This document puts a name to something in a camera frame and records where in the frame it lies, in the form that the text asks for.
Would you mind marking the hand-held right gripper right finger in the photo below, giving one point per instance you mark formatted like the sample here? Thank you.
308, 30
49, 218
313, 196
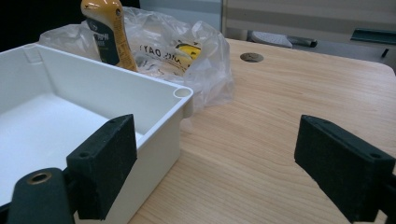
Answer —
342, 168

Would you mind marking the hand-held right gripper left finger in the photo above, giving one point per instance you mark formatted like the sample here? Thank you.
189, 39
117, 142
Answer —
102, 161

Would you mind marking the white plastic box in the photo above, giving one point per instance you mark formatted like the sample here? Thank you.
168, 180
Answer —
77, 102

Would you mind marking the yellow squeeze bottle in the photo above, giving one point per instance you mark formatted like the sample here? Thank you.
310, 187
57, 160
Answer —
110, 34

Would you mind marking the clear plastic bag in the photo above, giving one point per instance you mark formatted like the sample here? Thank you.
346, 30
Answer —
193, 65

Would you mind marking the dark green tray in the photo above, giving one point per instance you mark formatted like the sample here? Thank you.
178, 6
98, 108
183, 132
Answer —
373, 35

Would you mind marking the yellow packet in bag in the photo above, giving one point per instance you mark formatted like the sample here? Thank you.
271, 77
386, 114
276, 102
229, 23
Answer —
188, 51

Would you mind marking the round metal desk grommet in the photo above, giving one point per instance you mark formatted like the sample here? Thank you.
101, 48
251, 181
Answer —
251, 57

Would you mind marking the white keyboard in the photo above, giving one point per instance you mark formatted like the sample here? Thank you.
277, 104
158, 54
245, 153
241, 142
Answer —
270, 39

